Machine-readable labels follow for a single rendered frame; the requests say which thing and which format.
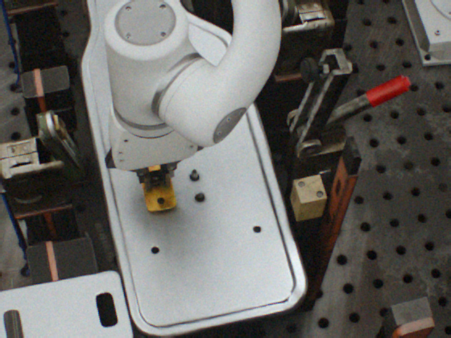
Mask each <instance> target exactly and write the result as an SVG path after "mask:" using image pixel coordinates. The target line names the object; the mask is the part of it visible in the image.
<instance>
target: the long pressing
mask: <svg viewBox="0 0 451 338"><path fill-rule="evenodd" d="M119 1H121V0H85V5H86V8H87V9H86V12H87V15H88V19H89V36H88V39H87V42H86V45H85V49H84V51H83V55H82V57H81V62H80V76H81V87H82V90H83V94H84V98H85V104H86V106H85V108H86V113H87V116H88V120H89V128H90V131H91V139H92V144H93V149H94V154H95V158H96V162H97V169H98V173H99V177H100V181H101V192H102V196H103V200H104V204H105V207H106V214H107V218H108V222H109V227H110V233H111V237H112V242H113V246H114V252H115V257H116V261H117V264H118V271H119V274H120V279H121V283H122V289H123V293H124V297H125V300H126V307H127V311H128V316H129V318H130V322H131V324H132V326H133V327H134V328H135V329H136V330H137V331H138V332H139V333H140V334H141V335H143V336H144V337H146V338H180V337H182V336H193V335H196V334H200V333H203V332H209V331H213V330H214V331H216V330H221V329H223V328H230V327H234V326H238V325H241V324H248V323H251V322H254V321H258V320H265V319H271V318H275V317H279V316H283V315H287V314H289V313H291V312H293V311H294V310H296V309H297V308H298V307H299V306H300V305H301V304H302V302H303V301H304V298H305V295H306V294H307V290H308V279H307V277H308V276H307V272H306V269H305V267H304V263H303V259H302V257H301V255H300V250H299V246H298V241H297V239H296V235H295V231H294V228H293V226H292V222H291V218H290V216H289V213H288V208H287V205H286V203H285V198H284V194H283V189H282V187H281V184H280V181H279V177H278V174H277V171H276V168H275V164H274V160H273V158H272V156H271V151H270V148H269V145H268V142H267V137H266V135H265V132H264V127H263V122H262V118H261V116H260V114H259V109H258V106H257V103H256V100H254V102H253V103H252V105H251V106H250V108H249V109H248V110H247V111H246V113H245V114H244V115H243V116H242V120H241V121H240V122H239V123H238V124H237V125H236V127H235V128H234V131H233V132H232V133H231V134H228V135H227V136H226V137H225V138H224V139H223V140H222V141H220V142H219V143H218V144H217V145H215V146H210V147H204V149H203V150H200V151H198V152H196V153H195V155H194V156H193V157H191V158H189V159H183V160H182V161H180V162H179V163H177V168H176V169H175V170H174V177H173V178H172V183H173V187H174V194H175V198H176V206H175V207H174V208H167V209H163V210H159V211H155V212H149V211H148V210H147V205H146V202H145V199H144V194H143V188H142V184H140V183H139V178H138V177H137V175H136V173H135V172H132V171H122V170H119V169H117V168H106V162H105V157H106V156H107V154H108V152H109V150H110V148H111V147H112V146H111V145H110V140H109V132H108V117H109V111H110V106H111V104H112V97H111V91H110V77H109V71H108V66H107V60H106V57H107V55H106V46H105V40H104V22H105V19H106V16H107V14H108V13H109V12H110V10H111V9H112V7H113V6H114V4H116V3H118V2H119ZM175 1H176V2H178V3H179V4H180V6H181V7H182V8H183V10H184V12H185V14H186V15H187V17H188V26H189V37H188V38H189V41H190V43H192V45H193V46H194V47H195V49H196V50H197V51H198V52H199V53H201V54H202V55H203V57H204V58H205V59H206V60H208V61H209V62H210V63H211V64H212V65H216V66H217V65H218V64H219V63H220V62H221V58H222V57H223V56H224V54H225V52H226V50H227V48H228V46H229V45H230V41H231V39H232V35H231V34H230V33H229V32H228V31H227V30H223V29H221V28H220V27H218V26H216V25H214V24H212V23H210V22H208V21H206V20H204V19H202V18H200V17H198V16H196V15H194V14H193V13H190V12H189V11H188V10H187V9H186V8H185V7H184V5H183V3H182V1H181V0H175ZM193 169H196V170H197V174H198V176H199V179H198V180H197V181H192V180H191V179H190V175H191V174H192V170H193ZM198 193H201V194H202V195H203V196H204V200H203V201H201V202H198V201H196V194H198ZM257 226H258V227H261V232H260V233H256V232H255V231H254V230H253V228H254V227H257ZM153 247H158V248H159V252H158V253H157V254H153V253H152V252H151V249H152V248H153Z"/></svg>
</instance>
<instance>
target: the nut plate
mask: <svg viewBox="0 0 451 338"><path fill-rule="evenodd" d="M149 171H150V175H151V188H152V190H151V191H149V192H147V191H146V188H145V184H144V183H141V184H142V188H143V194H144V199H145V202H146V205H147V210H148V211H149V212H155V211H159V210H163V209H167V208H174V207H175V206H176V198H175V194H174V187H173V183H172V178H170V179H171V187H169V188H166V187H165V186H164V183H163V176H162V172H161V170H160V165H155V166H151V167H149ZM154 178H158V179H154ZM159 198H163V199H164V200H165V201H164V203H163V204H159V203H157V202H156V201H157V200H158V199H159Z"/></svg>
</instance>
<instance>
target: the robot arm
mask: <svg viewBox="0 0 451 338"><path fill-rule="evenodd" d="M429 1H430V2H431V3H432V5H433V7H434V8H435V9H436V10H437V12H439V13H440V14H441V15H442V16H443V17H444V18H445V19H448V20H449V21H450V22H451V0H429ZM231 3H232V6H233V10H234V31H233V36H232V39H231V41H230V45H229V46H228V48H227V50H226V52H225V54H224V56H223V57H222V58H221V62H220V63H219V64H218V65H217V66H216V65H212V64H211V63H210V62H209V61H208V60H206V59H205V58H204V57H203V55H202V54H201V53H199V52H198V51H197V50H196V49H195V47H194V46H193V45H192V43H190V41H189V38H188V37H189V26H188V17H187V15H186V14H185V12H184V10H183V8H182V7H181V6H180V4H179V3H178V2H176V1H175V0H121V1H119V2H118V3H116V4H114V6H113V7H112V9H111V10H110V12H109V13H108V14H107V16H106V19H105V22H104V40H105V46H106V55H107V57H106V60H107V66H108V71H109V77H110V91H111V97H112V104H111V106H110V111H109V117H108V132H109V140H110V145H111V146H112V147H111V148H110V150H109V152H108V154H107V156H106V157H105V162H106V168H117V169H119V170H122V171H132V172H135V173H136V175H137V177H138V178H139V183H144V184H145V188H146V191H147V192H149V191H151V190H152V188H151V175H150V171H149V167H151V166H155V165H160V170H161V172H162V176H163V183H164V186H165V187H166V188H169V187H171V179H170V178H173V177H174V170H175V169H176V168H177V163H179V162H180V161H182V160H183V159H189V158H191V157H193V156H194V155H195V153H196V152H198V151H200V150H203V149H204V147H210V146H215V145H217V144H218V143H219V142H220V141H222V140H223V139H224V138H225V137H226V136H227V135H228V134H231V133H232V132H233V131H234V128H235V127H236V125H237V124H238V123H239V122H240V121H241V120H242V116H243V115H244V114H245V113H246V111H247V110H248V109H249V108H250V106H251V105H252V103H253V102H254V100H255V98H256V97H257V96H258V95H259V94H260V92H261V89H262V87H263V86H264V85H265V83H266V81H267V80H268V78H269V76H270V75H271V72H272V70H273V68H274V67H275V62H276V59H277V55H278V53H279V46H280V40H281V29H282V25H281V15H280V8H279V1H278V0H231Z"/></svg>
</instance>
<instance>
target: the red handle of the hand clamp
mask: <svg viewBox="0 0 451 338"><path fill-rule="evenodd" d="M410 85H411V83H410V80H409V79H408V77H407V76H406V77H405V76H402V75H398V76H396V77H394V78H393V79H391V80H389V81H386V82H384V83H382V84H380V85H379V86H377V87H375V88H373V89H370V90H368V91H366V93H365V94H363V95H361V96H360V97H358V98H354V99H353V100H352V101H349V102H347V103H345V104H344V105H342V106H340V107H338V108H335V109H333V111H332V113H331V116H330V118H329V120H328V121H327V123H326V124H325V127H324V129H323V130H322V131H324V130H327V129H328V128H330V127H332V126H334V125H338V124H340V123H342V122H344V121H345V120H347V119H349V118H351V117H353V116H355V115H356V114H358V113H362V112H364V111H365V110H367V109H369V108H371V107H376V106H378V105H382V104H383V103H385V102H387V101H389V100H390V99H392V98H394V97H397V96H399V95H401V94H403V93H405V92H407V91H408V90H410V89H409V86H410ZM306 124H307V122H306V123H302V124H300V125H299V127H298V128H297V133H298V136H299V138H301V136H302V134H303V130H304V128H305V126H306Z"/></svg>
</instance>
